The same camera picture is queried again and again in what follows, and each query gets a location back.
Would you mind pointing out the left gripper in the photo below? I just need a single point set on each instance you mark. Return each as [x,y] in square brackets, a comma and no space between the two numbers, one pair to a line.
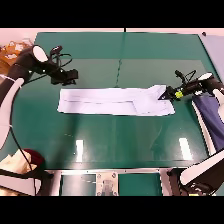
[65,76]

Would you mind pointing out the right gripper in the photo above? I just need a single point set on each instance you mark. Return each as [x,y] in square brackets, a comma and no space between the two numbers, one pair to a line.
[175,92]

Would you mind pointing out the white shirt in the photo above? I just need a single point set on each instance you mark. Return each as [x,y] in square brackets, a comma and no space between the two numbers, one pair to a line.
[110,101]

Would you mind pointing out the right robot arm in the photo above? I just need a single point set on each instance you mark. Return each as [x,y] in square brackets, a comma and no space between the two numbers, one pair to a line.
[200,171]

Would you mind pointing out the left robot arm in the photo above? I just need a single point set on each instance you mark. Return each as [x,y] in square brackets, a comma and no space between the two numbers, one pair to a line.
[10,96]

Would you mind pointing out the blue garment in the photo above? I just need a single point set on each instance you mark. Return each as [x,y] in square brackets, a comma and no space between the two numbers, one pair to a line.
[211,116]

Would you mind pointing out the dark red garment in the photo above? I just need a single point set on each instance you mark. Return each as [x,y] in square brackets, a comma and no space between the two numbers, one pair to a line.
[37,159]

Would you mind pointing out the cream garment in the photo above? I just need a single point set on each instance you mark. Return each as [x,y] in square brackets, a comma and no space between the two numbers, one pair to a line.
[15,161]

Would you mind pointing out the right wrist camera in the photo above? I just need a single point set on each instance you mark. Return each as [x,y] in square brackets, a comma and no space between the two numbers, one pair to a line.
[179,74]

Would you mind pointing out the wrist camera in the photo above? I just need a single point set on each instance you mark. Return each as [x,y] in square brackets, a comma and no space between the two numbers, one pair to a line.
[179,74]
[56,50]

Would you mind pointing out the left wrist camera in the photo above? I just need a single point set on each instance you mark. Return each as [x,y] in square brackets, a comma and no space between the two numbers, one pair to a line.
[56,50]

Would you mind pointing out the silver frame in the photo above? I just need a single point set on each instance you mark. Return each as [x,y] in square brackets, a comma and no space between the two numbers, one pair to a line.
[106,181]

